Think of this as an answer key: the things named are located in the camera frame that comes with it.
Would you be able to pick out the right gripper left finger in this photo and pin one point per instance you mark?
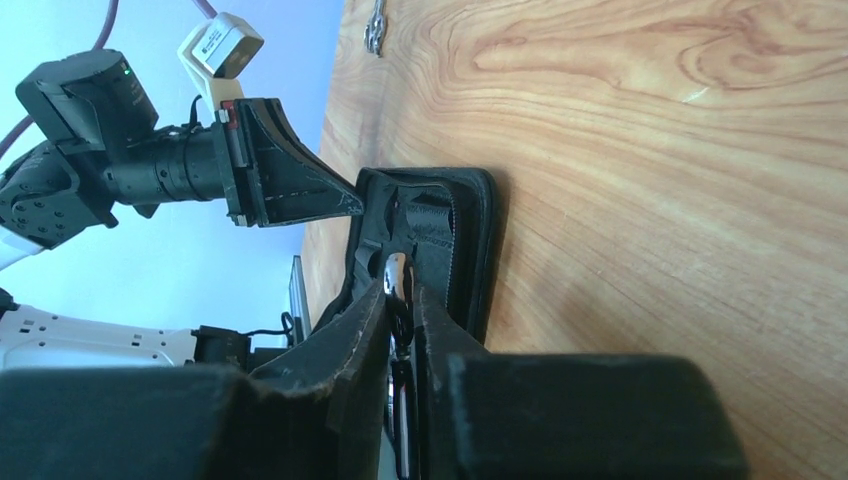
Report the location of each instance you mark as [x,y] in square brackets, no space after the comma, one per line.
[315,412]

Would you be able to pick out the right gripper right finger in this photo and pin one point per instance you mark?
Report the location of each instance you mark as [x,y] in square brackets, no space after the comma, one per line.
[563,416]

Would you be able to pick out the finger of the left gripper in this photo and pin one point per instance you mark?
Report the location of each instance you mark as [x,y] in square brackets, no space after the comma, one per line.
[280,181]

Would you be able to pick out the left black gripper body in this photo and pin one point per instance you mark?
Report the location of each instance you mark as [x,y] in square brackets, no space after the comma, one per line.
[234,186]

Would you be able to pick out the black zip tool case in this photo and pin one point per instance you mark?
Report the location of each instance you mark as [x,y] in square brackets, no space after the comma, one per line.
[446,219]

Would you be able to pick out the silver scissors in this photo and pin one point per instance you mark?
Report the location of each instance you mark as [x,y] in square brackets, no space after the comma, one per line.
[375,28]
[398,285]

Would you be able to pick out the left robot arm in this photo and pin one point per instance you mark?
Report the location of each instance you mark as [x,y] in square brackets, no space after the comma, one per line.
[102,147]

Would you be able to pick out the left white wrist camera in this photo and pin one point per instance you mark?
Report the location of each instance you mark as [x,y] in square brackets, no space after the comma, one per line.
[214,54]

